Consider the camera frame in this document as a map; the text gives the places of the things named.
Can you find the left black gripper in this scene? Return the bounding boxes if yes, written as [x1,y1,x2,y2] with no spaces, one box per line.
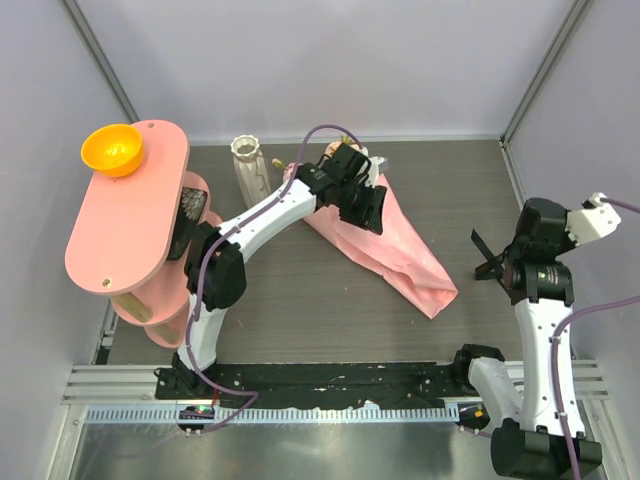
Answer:
[336,180,387,236]

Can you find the black ribbon gold lettering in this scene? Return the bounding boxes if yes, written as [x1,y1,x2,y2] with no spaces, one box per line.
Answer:
[471,229,504,281]

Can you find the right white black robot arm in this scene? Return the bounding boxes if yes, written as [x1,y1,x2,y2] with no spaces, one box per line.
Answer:
[451,193,620,479]

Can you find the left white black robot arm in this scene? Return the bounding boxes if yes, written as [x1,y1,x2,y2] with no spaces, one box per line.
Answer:
[172,143,388,399]

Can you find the white ribbed ceramic vase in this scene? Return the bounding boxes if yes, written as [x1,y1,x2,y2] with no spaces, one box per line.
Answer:
[230,135,272,208]

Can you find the black patterned box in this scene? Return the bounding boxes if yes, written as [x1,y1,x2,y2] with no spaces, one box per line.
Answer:
[167,187,208,261]

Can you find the pink tiered wooden shelf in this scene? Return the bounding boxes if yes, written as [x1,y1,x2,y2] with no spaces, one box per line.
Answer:
[65,120,221,349]

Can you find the orange plastic bowl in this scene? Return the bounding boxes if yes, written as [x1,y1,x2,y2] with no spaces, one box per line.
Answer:
[81,124,144,178]

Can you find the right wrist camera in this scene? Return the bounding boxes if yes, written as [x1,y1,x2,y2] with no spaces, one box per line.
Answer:
[565,192,621,247]

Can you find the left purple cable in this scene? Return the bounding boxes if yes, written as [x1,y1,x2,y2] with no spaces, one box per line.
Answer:
[182,123,366,436]

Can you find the purple cable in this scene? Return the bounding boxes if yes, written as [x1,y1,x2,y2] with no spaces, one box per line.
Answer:
[182,123,366,436]
[474,197,640,480]

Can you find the black mounting base plate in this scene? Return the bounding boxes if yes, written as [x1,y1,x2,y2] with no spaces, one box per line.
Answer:
[154,358,477,410]

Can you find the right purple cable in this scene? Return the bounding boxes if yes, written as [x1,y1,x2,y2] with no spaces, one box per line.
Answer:
[474,197,640,480]

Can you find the slotted white cable duct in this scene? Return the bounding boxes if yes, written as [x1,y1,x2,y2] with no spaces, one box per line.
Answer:
[85,403,459,424]

